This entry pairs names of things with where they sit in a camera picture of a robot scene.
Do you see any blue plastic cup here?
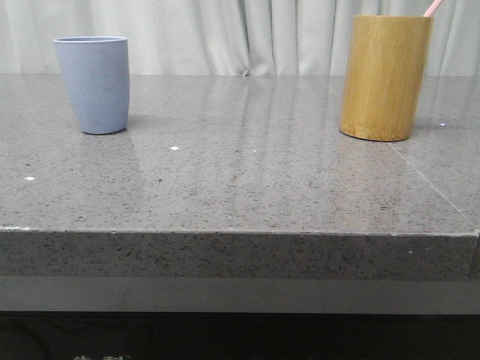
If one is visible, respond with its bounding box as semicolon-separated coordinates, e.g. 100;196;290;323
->
53;36;130;135

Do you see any white curtain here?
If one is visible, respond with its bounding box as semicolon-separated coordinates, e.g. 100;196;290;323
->
0;0;480;77

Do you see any pink chopstick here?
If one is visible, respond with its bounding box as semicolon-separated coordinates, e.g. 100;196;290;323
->
423;0;443;17

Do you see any bamboo wooden cylinder holder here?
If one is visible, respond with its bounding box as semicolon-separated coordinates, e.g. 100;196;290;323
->
340;15;434;142

